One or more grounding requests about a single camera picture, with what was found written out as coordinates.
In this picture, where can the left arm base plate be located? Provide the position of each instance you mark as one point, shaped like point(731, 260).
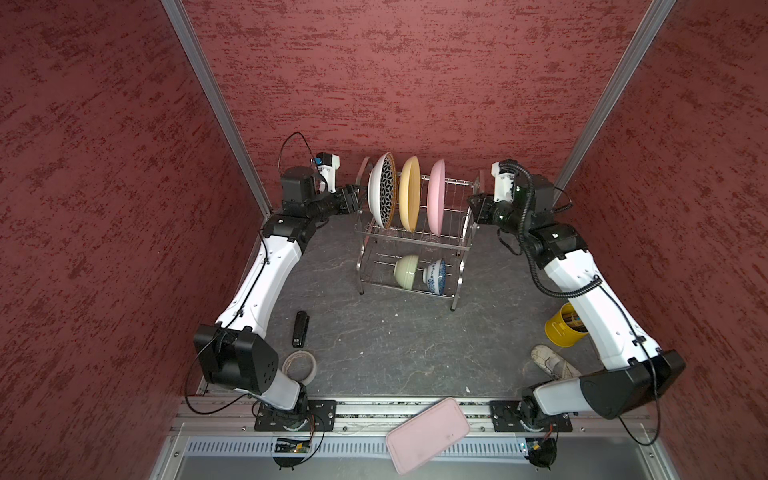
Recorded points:
point(294, 415)

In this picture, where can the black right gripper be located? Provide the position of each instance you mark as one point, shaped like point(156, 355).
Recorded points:
point(485, 202)

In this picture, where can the aluminium front rail frame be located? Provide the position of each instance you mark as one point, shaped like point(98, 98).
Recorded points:
point(362, 423)

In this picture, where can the blue white porcelain bowl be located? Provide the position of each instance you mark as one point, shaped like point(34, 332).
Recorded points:
point(434, 277)

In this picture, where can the pink tray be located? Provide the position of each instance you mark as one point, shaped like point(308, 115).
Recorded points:
point(428, 434)

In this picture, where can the pink plate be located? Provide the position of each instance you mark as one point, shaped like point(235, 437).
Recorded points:
point(436, 197)

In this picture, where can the yellow pen cup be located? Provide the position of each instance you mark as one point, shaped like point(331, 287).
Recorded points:
point(565, 328)

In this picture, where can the aluminium corner post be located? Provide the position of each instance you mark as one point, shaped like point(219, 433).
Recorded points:
point(642, 39)
point(190, 43)

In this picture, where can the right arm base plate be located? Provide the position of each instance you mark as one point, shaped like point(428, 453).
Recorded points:
point(525, 417)

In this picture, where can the masking tape roll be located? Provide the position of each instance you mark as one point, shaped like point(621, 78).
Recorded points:
point(300, 366)

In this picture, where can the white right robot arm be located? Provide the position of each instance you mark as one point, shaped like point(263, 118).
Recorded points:
point(636, 370)

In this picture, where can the steel two-tier dish rack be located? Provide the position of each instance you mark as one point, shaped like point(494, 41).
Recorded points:
point(379, 249)

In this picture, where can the pale green bowl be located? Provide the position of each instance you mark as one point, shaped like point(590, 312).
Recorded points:
point(405, 271)

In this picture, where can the aluminium corner post right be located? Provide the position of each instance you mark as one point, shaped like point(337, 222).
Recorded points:
point(642, 39)

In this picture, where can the yellow plate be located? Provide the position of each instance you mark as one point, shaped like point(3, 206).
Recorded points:
point(410, 194)

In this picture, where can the aluminium corner post left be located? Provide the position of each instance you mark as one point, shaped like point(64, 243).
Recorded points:
point(190, 43)

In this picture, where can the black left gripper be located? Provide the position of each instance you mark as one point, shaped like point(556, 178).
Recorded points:
point(346, 196)

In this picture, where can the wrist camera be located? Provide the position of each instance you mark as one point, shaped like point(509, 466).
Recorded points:
point(504, 174)
point(327, 164)

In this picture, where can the white patterned plate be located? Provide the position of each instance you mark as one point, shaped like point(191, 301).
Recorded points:
point(381, 190)

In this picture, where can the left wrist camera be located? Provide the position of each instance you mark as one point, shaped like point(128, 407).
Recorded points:
point(327, 164)

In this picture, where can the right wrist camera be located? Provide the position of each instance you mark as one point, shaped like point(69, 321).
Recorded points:
point(504, 174)

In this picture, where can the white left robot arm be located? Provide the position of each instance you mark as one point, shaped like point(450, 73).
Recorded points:
point(232, 352)

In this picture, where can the black stapler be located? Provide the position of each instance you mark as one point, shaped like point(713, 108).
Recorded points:
point(300, 329)

